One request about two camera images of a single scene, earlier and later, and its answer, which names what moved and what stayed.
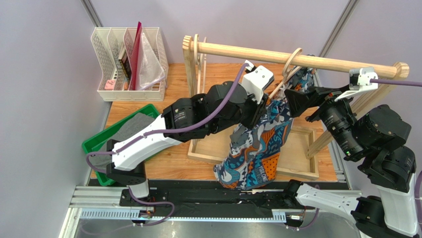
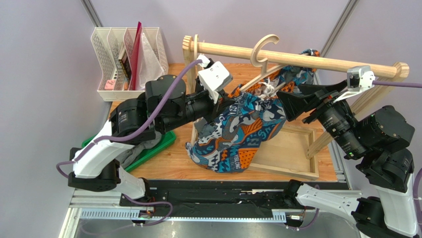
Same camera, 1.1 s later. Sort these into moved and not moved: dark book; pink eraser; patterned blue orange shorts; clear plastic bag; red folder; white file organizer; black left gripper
Moved: black left gripper; patterned blue orange shorts
Not moved: pink eraser; clear plastic bag; red folder; dark book; white file organizer
